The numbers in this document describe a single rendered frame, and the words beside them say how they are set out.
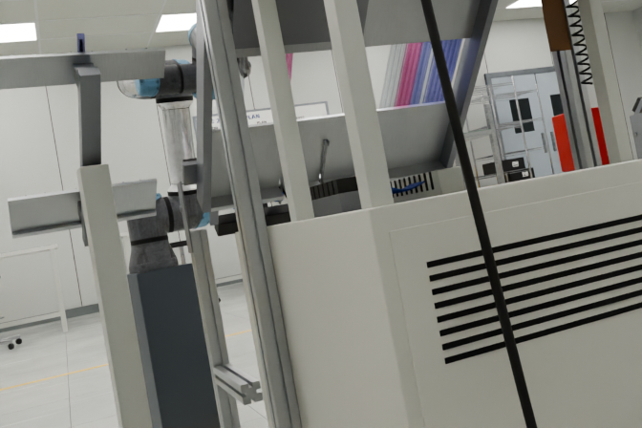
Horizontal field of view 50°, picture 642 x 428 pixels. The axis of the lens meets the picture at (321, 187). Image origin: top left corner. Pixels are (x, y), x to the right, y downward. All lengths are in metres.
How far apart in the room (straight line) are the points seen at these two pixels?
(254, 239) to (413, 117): 0.76
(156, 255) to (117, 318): 0.65
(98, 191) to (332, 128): 0.57
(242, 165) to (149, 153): 7.25
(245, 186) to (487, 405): 0.54
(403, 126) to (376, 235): 1.03
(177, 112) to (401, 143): 0.74
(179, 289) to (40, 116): 6.41
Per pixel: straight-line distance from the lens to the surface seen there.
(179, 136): 2.18
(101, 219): 1.52
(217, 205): 1.66
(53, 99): 8.46
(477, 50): 1.74
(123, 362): 1.54
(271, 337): 1.17
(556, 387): 0.92
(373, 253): 0.79
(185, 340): 2.16
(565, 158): 2.02
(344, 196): 1.24
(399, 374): 0.80
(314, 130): 1.67
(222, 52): 1.20
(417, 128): 1.82
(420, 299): 0.80
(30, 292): 8.27
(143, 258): 2.16
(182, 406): 2.18
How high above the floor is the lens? 0.62
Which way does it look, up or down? 2 degrees up
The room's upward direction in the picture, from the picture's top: 10 degrees counter-clockwise
